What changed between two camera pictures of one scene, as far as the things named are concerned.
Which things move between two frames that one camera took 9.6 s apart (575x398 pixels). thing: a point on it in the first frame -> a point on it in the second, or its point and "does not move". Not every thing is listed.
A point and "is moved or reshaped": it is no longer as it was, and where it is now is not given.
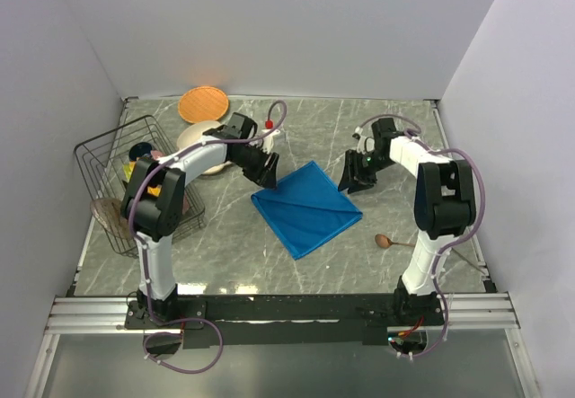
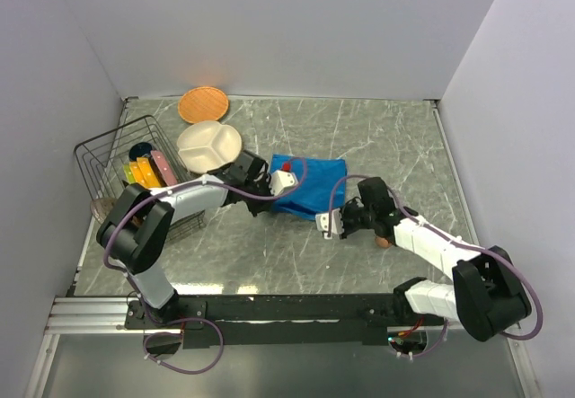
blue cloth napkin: (307, 208) is moved or reshaped
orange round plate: (202, 104) does not move
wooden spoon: (384, 242) does not move
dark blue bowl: (139, 149) does not move
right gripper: (351, 160) -> (347, 231)
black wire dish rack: (104, 164) does not move
